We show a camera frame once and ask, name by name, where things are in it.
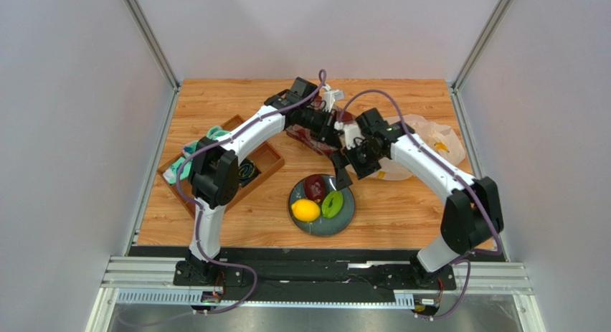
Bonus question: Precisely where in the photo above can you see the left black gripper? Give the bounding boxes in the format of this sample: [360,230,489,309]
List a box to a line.
[299,106,342,149]

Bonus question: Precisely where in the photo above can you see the green fake fruit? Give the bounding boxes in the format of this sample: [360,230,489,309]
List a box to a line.
[321,191,344,219]

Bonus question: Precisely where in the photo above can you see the dark red fake fruit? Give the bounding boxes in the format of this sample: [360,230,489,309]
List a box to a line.
[303,174,327,203]

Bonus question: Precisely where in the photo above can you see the yellow fake fruit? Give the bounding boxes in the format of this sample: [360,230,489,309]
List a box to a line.
[290,199,321,222]

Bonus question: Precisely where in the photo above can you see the yellow fake banana piece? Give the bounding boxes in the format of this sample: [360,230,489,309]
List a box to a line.
[433,142,450,152]

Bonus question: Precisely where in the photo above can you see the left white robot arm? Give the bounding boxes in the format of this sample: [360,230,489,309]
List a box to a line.
[181,70,341,285]

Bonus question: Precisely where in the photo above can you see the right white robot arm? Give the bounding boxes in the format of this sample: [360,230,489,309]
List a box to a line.
[331,108,504,275]

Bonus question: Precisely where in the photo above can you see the red plaid cloth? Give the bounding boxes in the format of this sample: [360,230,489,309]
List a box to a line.
[285,106,356,156]

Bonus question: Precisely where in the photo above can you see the blue ceramic plate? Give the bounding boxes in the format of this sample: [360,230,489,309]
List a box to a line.
[288,174,356,237]

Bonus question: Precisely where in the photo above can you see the wooden compartment tray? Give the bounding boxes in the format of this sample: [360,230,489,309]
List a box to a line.
[157,142,285,218]

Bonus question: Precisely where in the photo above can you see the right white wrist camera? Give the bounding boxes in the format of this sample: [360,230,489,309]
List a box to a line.
[334,121,365,149]

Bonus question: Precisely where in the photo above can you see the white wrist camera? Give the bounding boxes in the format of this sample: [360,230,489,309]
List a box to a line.
[334,121,365,149]
[320,84,345,112]

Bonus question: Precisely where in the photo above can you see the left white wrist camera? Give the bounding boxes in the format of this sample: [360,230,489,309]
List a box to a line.
[320,84,345,112]

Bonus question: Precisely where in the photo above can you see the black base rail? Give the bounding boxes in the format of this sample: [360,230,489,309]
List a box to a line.
[128,245,507,304]

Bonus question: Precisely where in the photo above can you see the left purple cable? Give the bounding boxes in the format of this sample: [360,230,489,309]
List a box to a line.
[175,69,328,316]

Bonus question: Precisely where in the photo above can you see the aluminium frame rail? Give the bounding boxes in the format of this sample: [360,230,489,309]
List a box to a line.
[101,257,534,309]

